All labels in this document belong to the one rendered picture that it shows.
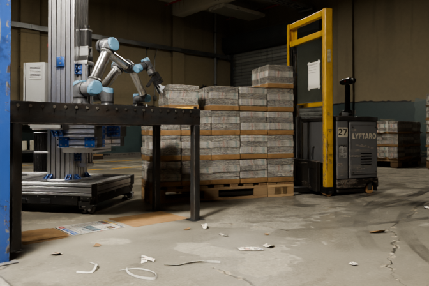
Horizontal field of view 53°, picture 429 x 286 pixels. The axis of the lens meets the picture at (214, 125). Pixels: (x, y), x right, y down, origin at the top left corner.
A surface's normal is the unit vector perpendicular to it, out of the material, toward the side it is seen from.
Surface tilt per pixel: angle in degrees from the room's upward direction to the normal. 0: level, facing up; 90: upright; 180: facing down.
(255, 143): 90
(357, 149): 90
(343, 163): 90
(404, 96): 90
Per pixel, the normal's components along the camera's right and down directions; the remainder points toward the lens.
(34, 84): -0.20, -0.02
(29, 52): 0.66, -0.01
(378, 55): -0.75, -0.01
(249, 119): 0.35, -0.02
